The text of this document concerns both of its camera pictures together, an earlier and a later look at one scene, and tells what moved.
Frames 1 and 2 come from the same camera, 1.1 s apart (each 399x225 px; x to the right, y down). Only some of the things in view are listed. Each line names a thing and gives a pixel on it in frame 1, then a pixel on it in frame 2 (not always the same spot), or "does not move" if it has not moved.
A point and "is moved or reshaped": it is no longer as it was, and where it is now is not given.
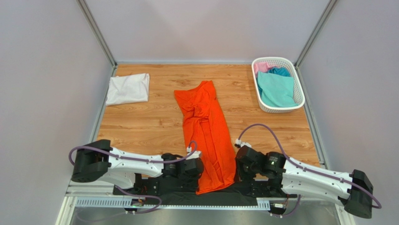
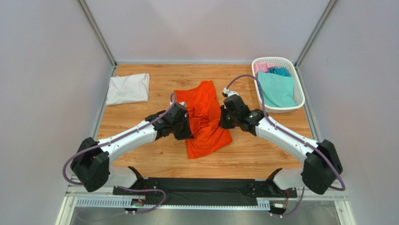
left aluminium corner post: [97, 33] does not move
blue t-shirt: [279, 71] does not move
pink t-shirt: [261, 66] does not move
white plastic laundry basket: [278, 87] does not move
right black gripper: [242, 162] to [223, 120]
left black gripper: [193, 185] to [187, 134]
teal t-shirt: [277, 91] does not move
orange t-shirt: [209, 138] is moved or reshaped
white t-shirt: [128, 88] does not move
